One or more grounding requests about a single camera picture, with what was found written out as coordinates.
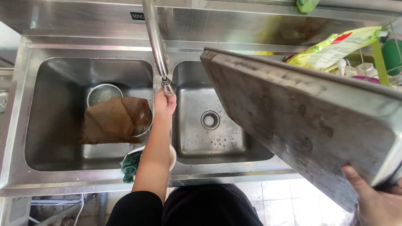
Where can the round steel bowl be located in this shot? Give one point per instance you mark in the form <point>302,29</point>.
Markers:
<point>103,93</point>

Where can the dish rack with crockery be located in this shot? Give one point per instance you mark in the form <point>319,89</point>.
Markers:
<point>377,62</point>

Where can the steel swivel faucet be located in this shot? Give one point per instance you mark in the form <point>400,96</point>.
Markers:
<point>157,47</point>

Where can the brown paper bag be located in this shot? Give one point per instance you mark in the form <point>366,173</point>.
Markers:
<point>116,121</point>

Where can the person's right hand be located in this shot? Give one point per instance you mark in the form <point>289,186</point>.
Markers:
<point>377,201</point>

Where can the green soap bottle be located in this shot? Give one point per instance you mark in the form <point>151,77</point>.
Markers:
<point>306,4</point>

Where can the person's left hand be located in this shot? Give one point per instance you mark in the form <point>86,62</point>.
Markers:
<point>164,103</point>

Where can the white bowl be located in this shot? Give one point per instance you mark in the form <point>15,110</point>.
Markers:
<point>171,157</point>

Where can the green scouring net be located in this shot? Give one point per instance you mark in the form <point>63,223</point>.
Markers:
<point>131,166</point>

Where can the yellow green detergent pouch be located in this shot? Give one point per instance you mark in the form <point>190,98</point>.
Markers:
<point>333,48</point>

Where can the stainless steel double sink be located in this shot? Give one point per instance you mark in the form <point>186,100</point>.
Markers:
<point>132,103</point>

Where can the person's black clothing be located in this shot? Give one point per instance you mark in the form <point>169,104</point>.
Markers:
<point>185,207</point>

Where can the sink drain strainer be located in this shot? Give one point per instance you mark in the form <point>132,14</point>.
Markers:
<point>210,120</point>

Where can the large metal baking tray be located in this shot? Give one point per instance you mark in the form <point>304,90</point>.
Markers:
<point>307,119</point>

